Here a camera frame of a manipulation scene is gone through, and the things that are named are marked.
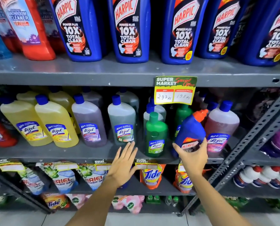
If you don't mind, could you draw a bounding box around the white blue detergent pouch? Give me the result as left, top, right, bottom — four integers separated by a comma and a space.
42, 162, 79, 195
17, 167, 45, 196
77, 164, 108, 191

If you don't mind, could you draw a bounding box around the person's right forearm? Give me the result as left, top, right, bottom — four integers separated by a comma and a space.
190, 171, 251, 226

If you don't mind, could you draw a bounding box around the person's left forearm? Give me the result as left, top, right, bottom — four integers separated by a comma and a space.
66, 177, 124, 226

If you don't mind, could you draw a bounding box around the dark refill pouch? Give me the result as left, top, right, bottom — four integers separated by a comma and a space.
244, 88, 280, 124

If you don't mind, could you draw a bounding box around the large blue toilet cleaner bottle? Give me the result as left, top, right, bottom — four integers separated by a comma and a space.
49, 0, 103, 62
161, 0, 210, 65
196, 0, 248, 59
238, 0, 280, 67
107, 0, 151, 64

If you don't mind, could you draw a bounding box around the pink softener pouch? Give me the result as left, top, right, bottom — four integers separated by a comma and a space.
111, 195, 145, 215
66, 194, 92, 210

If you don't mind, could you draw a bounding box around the person's right hand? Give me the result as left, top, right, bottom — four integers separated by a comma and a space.
172, 137, 209, 180

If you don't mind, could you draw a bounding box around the small red cleaner bottle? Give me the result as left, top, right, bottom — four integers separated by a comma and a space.
0, 113, 18, 148

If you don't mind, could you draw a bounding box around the gray metal shelf rack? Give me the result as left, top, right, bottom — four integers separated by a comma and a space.
0, 51, 280, 215

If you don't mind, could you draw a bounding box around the small blue orange-capped cleaner bottle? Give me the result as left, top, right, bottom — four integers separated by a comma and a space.
171, 109, 209, 158

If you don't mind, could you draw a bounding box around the gray-green floor cleaner bottle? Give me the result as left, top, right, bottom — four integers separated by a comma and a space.
107, 94, 137, 146
116, 87, 140, 116

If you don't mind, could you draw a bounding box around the small clear floor cleaner bottle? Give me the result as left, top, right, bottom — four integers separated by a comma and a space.
143, 103, 164, 139
149, 96, 167, 121

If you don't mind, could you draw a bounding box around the yellow floor cleaner bottle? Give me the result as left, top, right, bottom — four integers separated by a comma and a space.
35, 94, 79, 148
0, 97, 53, 147
16, 90, 40, 106
48, 86, 81, 135

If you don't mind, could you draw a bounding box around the purple floor cleaner bottle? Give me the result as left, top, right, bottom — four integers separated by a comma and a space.
82, 86, 104, 109
71, 94, 107, 148

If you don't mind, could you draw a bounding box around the yellow green price sign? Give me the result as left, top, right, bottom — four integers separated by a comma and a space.
154, 76, 198, 105

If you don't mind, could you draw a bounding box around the red bathroom cleaner bottle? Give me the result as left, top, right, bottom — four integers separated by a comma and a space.
0, 0, 21, 53
34, 0, 66, 54
0, 0, 56, 61

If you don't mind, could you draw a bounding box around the small green floor cleaner bottle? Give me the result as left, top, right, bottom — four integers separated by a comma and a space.
144, 112, 169, 158
172, 105, 193, 140

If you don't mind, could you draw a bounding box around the purple refill pouch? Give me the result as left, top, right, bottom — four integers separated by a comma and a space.
259, 119, 280, 158

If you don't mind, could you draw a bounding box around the pink floor cleaner bottle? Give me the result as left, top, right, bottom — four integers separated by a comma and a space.
204, 100, 240, 156
202, 101, 219, 126

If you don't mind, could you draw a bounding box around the gray slotted metal rack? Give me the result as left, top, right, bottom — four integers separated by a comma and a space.
181, 85, 280, 215

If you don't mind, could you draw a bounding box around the person's left hand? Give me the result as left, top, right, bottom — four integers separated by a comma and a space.
107, 142, 140, 188

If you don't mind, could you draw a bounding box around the orange detergent pouch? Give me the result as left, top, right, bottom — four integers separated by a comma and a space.
139, 164, 166, 190
41, 193, 70, 211
173, 169, 195, 194

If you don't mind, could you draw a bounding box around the small green bottle pack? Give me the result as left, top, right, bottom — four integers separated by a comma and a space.
146, 195, 162, 204

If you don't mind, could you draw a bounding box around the small clear green-capped bottle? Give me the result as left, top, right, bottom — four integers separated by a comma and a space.
165, 196, 179, 207

